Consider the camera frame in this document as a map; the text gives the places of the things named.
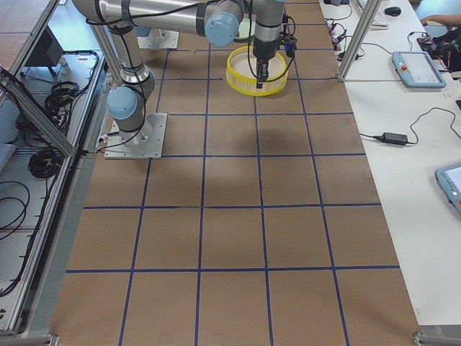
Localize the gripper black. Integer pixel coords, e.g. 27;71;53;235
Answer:
253;37;281;89

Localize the yellow steamer layer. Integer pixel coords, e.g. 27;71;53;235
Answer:
225;46;287;97

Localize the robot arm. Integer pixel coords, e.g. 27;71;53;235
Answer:
73;1;245;151
122;1;285;89

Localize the light green plate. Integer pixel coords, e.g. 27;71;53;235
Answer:
234;18;255;42

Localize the black computer mouse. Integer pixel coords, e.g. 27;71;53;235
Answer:
384;6;401;17

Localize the blue teach pendant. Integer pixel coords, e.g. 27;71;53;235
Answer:
391;51;447;89
434;164;460;213

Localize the black power adapter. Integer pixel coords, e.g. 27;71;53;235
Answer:
373;132;409;146

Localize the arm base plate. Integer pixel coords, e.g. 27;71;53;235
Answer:
138;29;179;50
104;113;168;159

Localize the aluminium frame post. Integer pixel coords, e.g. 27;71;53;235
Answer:
337;0;381;82

